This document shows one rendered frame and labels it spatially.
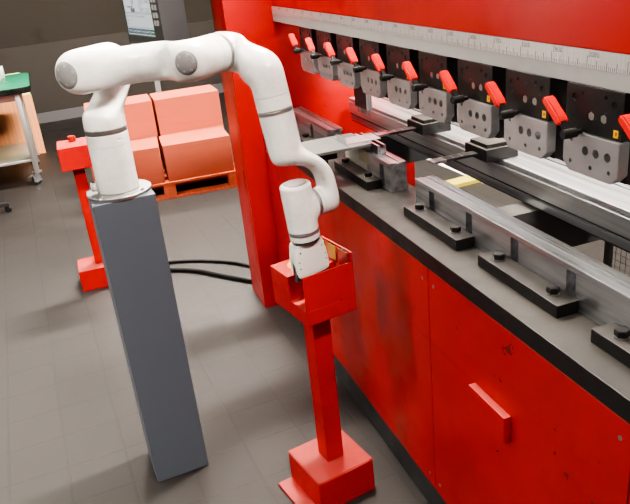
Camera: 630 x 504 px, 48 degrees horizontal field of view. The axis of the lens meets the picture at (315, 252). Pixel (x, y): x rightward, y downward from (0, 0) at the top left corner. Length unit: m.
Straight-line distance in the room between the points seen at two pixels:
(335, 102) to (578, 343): 2.12
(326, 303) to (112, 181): 0.71
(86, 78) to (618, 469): 1.55
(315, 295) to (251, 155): 1.43
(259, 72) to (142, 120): 3.87
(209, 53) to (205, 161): 3.56
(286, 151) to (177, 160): 3.55
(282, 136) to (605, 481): 1.04
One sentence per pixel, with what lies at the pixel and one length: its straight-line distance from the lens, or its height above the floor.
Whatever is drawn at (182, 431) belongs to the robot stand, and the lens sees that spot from 2.48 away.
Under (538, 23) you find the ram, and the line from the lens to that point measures 1.48.
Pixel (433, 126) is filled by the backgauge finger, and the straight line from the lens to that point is 2.48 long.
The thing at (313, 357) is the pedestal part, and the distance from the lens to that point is 2.11.
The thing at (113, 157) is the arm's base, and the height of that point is 1.12.
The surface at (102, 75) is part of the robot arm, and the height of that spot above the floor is 1.36.
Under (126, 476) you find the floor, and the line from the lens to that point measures 2.64.
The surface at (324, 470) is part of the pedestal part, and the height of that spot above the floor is 0.12.
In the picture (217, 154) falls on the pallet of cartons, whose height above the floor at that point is 0.27.
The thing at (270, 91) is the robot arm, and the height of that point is 1.30.
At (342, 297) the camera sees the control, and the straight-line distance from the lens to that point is 1.97.
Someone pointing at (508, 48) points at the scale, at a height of 1.38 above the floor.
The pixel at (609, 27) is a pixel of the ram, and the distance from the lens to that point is 1.33.
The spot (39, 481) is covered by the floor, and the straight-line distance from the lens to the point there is 2.76.
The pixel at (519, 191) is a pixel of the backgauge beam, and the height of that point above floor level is 0.91.
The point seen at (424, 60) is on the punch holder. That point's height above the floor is 1.32.
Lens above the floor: 1.61
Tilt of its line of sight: 23 degrees down
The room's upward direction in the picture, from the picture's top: 6 degrees counter-clockwise
